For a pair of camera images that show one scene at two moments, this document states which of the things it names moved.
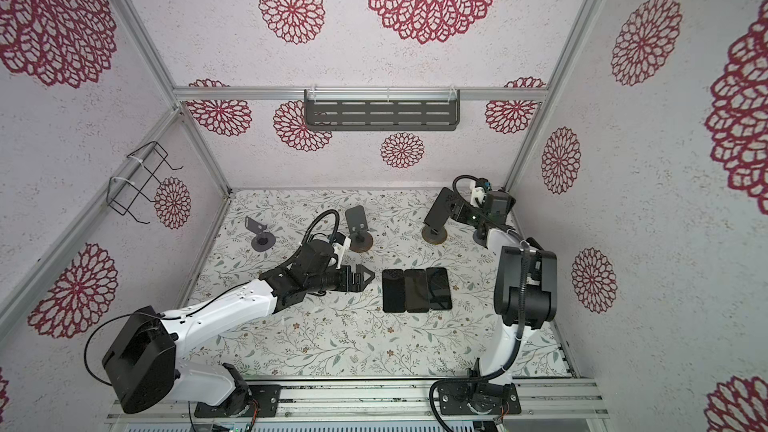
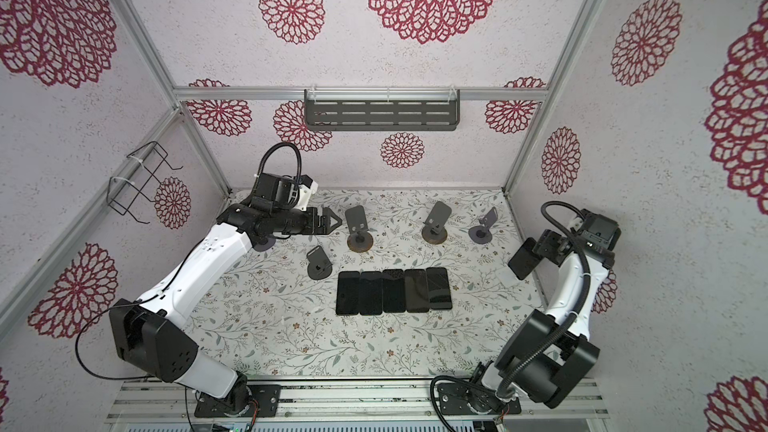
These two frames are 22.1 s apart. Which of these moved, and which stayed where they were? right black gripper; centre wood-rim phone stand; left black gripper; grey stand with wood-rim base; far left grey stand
Moved: right black gripper; left black gripper
Stayed: far left grey stand; centre wood-rim phone stand; grey stand with wood-rim base
